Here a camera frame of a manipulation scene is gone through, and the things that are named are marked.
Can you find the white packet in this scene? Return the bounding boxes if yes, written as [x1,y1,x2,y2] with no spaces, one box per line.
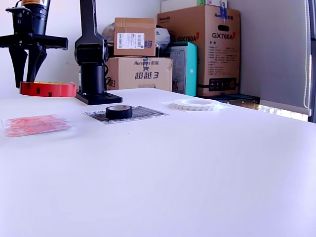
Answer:
[207,0,229,8]

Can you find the red scribbled paper sheet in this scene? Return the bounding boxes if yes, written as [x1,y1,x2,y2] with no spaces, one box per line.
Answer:
[2,114,75,138]

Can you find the black scribbled paper sheet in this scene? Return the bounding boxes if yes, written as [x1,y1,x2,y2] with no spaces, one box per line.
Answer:
[83,105,170,126]

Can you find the large GX760A cardboard box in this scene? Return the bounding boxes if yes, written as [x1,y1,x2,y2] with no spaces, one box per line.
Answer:
[158,4,241,97]

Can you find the black tape roll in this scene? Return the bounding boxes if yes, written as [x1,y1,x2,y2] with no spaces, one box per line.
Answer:
[105,105,133,119]

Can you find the white plastic bag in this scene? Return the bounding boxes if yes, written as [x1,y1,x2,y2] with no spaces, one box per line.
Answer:
[155,27,171,46]

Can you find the grey plastic bag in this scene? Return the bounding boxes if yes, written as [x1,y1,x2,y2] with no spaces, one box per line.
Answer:
[102,23,116,46]

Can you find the grey roller blind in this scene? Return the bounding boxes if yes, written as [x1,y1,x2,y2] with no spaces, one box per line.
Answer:
[240,0,312,117]

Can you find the white bead pull cord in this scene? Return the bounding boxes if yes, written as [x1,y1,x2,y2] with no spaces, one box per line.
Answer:
[303,0,312,117]

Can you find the blank white paper sheet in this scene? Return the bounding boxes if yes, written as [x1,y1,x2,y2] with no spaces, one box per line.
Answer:
[158,99,233,114]

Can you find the Huntkey cardboard box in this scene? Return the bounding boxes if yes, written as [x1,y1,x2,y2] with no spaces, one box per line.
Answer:
[106,56,173,92]

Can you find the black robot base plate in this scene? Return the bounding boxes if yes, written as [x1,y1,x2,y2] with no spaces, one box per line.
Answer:
[75,88,123,106]

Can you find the teal product box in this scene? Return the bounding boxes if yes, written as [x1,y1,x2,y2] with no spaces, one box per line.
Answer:
[167,41,198,96]

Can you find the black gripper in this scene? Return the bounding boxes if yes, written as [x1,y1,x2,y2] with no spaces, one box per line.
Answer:
[0,31,69,89]

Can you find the red 3M tape roll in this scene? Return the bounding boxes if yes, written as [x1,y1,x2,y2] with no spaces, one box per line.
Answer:
[19,80,77,98]

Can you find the cardboard box with shipping label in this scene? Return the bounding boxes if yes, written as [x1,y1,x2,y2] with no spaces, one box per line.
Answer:
[113,17,158,57]

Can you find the white tape roll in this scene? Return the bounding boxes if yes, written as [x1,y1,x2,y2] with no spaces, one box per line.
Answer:
[172,98,220,111]

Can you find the flat white box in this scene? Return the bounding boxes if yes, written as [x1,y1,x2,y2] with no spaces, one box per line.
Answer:
[160,0,198,13]

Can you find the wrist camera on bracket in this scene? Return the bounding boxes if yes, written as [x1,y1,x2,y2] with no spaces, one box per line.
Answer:
[5,6,33,35]

